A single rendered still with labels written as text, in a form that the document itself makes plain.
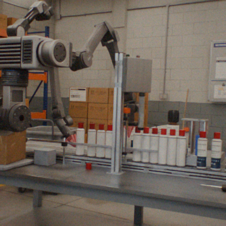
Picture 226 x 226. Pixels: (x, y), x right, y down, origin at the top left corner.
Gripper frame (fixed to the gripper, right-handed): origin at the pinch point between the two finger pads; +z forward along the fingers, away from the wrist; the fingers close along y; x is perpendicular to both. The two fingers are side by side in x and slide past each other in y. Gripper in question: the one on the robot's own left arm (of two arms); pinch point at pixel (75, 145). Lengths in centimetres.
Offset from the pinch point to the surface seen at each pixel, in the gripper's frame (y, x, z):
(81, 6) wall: 499, 69, -328
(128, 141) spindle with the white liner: 25.6, -21.6, 15.6
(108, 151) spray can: -2.7, -18.1, 16.4
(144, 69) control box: -9, -67, -7
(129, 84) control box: -17, -57, -4
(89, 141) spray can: -2.6, -11.4, 4.2
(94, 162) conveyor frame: -6.0, -7.9, 16.7
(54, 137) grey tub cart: 177, 111, -61
